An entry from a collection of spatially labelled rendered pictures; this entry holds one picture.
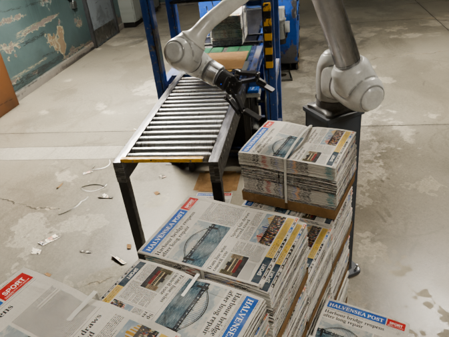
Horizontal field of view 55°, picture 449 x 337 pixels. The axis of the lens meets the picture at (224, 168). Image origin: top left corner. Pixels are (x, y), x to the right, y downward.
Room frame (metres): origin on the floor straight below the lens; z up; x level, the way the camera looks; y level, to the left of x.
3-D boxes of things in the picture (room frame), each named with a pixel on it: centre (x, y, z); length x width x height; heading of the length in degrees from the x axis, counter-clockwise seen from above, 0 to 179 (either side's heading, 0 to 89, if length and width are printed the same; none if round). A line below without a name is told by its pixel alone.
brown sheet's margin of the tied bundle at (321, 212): (1.39, -0.39, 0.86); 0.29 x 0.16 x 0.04; 148
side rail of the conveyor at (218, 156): (2.48, -0.09, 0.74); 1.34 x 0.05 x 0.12; 168
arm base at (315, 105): (1.87, -0.53, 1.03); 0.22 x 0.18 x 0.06; 20
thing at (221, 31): (4.09, -0.19, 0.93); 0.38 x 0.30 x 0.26; 168
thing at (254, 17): (4.63, -0.31, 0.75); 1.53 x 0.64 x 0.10; 168
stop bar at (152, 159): (1.89, 0.31, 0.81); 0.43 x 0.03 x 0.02; 78
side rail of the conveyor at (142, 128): (2.59, 0.40, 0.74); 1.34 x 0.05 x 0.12; 168
